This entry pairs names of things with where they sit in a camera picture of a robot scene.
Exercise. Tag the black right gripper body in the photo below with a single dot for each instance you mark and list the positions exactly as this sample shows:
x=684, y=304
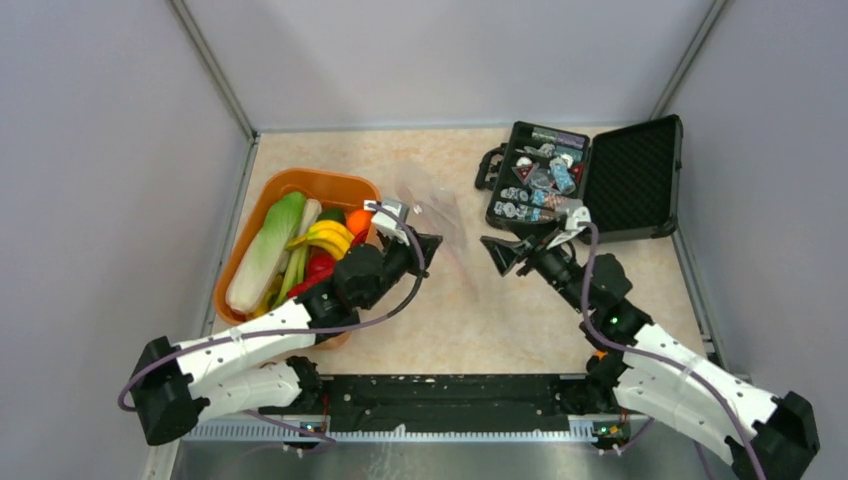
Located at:
x=557, y=268

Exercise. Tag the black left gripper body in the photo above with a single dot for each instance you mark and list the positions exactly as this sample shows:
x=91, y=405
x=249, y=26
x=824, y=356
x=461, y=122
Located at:
x=399, y=260

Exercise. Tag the clear zip top bag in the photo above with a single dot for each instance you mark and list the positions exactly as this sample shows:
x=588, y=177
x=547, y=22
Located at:
x=434, y=208

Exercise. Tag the green napa cabbage toy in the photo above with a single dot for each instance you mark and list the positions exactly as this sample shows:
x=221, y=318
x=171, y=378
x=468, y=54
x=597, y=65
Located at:
x=260, y=263

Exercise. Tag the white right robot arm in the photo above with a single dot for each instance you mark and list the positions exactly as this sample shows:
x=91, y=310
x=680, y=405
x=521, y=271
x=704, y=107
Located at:
x=638, y=366

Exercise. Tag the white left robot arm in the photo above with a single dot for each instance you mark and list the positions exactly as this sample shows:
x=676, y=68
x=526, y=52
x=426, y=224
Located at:
x=176, y=386

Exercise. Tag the orange fruit toy back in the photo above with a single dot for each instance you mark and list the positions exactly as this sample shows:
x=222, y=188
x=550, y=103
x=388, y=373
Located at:
x=359, y=221

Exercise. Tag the red apple toy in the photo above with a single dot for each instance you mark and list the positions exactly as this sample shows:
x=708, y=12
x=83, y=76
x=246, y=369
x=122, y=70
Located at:
x=319, y=262

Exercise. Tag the yellow banana bunch toy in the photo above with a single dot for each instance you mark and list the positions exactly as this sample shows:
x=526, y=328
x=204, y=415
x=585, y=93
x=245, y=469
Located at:
x=328, y=235

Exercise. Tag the red chili pepper toy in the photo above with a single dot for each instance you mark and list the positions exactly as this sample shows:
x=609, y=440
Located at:
x=311, y=285

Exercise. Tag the black poker chip case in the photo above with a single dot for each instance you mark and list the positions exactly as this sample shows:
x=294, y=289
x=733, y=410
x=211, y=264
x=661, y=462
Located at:
x=628, y=178

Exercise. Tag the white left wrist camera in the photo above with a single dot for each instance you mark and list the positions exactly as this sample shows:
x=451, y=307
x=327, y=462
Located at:
x=389, y=218

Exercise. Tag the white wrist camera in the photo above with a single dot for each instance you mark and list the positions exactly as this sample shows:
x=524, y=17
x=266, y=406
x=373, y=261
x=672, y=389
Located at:
x=571, y=220
x=389, y=218

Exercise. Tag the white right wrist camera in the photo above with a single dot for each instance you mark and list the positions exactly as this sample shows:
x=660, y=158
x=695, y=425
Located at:
x=571, y=220

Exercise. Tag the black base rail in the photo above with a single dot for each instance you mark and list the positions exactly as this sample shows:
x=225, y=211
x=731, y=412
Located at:
x=499, y=403

